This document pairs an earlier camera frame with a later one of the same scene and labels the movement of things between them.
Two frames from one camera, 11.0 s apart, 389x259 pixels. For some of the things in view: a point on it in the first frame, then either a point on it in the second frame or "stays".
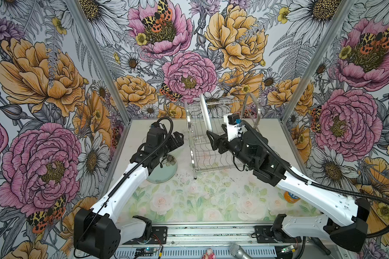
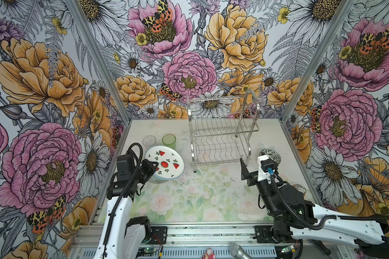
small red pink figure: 209,254 stays
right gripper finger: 222,148 → 252,180
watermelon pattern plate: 206,113 → 170,164
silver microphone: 239,252 stays
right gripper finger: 220,139 → 245,173
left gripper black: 180,141 → 151,168
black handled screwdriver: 317,243 stays
